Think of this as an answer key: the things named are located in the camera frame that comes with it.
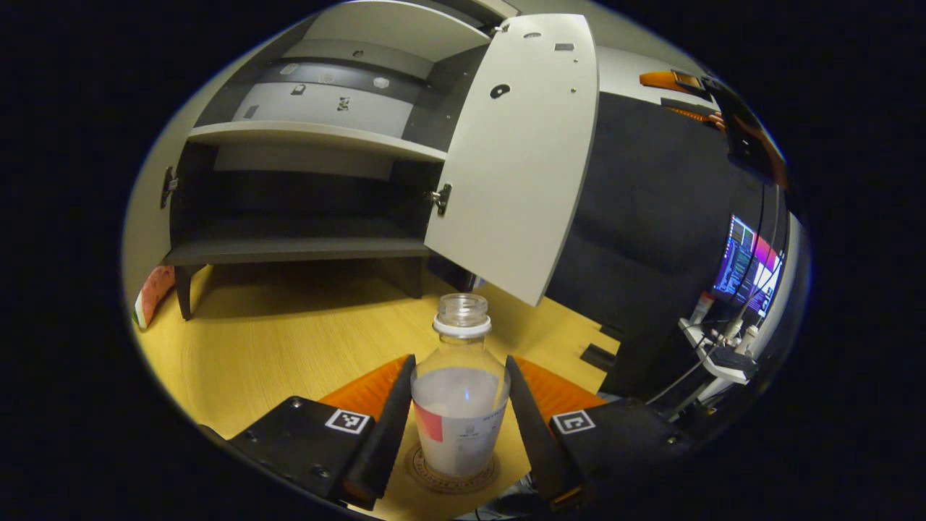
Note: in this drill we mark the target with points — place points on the computer monitor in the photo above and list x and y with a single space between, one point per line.
745 264

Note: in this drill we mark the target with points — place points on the small white bottle red cap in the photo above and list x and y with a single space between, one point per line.
700 310

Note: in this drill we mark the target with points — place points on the white and grey cabinet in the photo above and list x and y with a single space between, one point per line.
289 250

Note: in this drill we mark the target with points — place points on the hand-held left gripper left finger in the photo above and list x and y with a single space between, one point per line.
383 441

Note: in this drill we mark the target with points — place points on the black device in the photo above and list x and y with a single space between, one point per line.
734 359

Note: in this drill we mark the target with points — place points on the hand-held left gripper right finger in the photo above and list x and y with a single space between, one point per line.
535 434

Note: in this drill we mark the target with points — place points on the clear plastic bottle red label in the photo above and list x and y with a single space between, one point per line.
459 412

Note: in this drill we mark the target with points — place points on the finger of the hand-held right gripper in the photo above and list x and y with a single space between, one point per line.
673 79
691 112

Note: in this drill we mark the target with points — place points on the black flat bar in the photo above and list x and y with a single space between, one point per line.
598 357

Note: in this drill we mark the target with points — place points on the black backdrop cloth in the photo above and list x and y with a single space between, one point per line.
651 231

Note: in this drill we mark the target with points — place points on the metal door hinge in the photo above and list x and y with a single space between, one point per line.
440 199
168 187

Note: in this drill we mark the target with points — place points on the white side shelf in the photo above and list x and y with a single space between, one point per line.
723 365

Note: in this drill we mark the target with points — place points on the round brown coaster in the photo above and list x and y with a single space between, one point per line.
448 483

